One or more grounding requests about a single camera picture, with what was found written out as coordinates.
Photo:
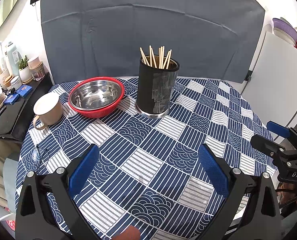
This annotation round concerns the beige mug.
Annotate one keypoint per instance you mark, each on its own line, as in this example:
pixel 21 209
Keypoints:
pixel 51 112

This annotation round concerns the blue white patterned tablecloth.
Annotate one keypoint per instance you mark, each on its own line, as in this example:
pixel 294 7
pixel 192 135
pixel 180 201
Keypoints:
pixel 148 150

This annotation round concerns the pale blue bottle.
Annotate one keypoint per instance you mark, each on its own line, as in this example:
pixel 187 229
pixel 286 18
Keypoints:
pixel 12 56

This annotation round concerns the black chopstick holder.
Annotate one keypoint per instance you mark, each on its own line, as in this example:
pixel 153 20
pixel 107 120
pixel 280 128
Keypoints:
pixel 148 92

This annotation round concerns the blue box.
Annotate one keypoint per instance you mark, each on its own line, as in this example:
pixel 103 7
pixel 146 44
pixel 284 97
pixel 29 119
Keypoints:
pixel 12 98
pixel 24 90

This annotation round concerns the black side shelf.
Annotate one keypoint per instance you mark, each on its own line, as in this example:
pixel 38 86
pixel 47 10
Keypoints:
pixel 39 90

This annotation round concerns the oval wall mirror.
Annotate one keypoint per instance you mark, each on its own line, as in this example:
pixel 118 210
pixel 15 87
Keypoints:
pixel 6 12

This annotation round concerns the white cabinet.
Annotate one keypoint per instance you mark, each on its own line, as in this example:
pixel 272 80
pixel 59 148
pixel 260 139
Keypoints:
pixel 271 80

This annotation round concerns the teal cloth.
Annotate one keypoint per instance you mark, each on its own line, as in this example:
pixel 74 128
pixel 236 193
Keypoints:
pixel 9 185

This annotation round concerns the red-rimmed steel bowl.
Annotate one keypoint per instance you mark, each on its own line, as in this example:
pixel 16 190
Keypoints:
pixel 96 113

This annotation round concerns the stainless steel bowl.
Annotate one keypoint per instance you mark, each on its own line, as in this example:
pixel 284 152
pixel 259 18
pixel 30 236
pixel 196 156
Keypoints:
pixel 96 95

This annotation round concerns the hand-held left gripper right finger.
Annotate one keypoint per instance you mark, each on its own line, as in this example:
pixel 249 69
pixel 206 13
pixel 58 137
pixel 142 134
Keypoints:
pixel 213 172

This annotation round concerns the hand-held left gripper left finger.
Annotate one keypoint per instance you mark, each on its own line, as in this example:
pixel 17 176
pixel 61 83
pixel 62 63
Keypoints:
pixel 84 170

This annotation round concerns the person's right hand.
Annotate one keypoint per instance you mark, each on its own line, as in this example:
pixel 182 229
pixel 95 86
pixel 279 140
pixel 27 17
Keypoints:
pixel 289 192

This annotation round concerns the purple glass jar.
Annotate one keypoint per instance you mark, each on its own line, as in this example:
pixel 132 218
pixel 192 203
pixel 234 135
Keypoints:
pixel 38 74

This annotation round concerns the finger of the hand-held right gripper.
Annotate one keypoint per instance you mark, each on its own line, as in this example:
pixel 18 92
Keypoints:
pixel 266 145
pixel 278 129

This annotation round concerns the white jar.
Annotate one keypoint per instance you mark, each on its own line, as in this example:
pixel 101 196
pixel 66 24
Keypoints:
pixel 16 82

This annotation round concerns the bunch of wooden chopsticks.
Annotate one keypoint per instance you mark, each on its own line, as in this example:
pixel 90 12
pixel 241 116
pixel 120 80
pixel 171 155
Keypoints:
pixel 160 58

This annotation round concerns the grey backdrop cloth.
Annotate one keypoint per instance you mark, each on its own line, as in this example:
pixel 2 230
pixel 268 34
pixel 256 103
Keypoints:
pixel 151 25

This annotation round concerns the black flat case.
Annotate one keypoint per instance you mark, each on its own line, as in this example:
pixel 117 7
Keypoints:
pixel 11 120

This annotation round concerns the potted succulent white pot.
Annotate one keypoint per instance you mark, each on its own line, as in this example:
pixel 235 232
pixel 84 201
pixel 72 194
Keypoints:
pixel 25 73

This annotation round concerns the person's right forearm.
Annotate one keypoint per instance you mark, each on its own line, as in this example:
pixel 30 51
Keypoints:
pixel 289 226

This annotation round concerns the pink jar wooden lid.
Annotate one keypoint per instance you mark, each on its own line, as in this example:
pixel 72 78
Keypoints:
pixel 34 62

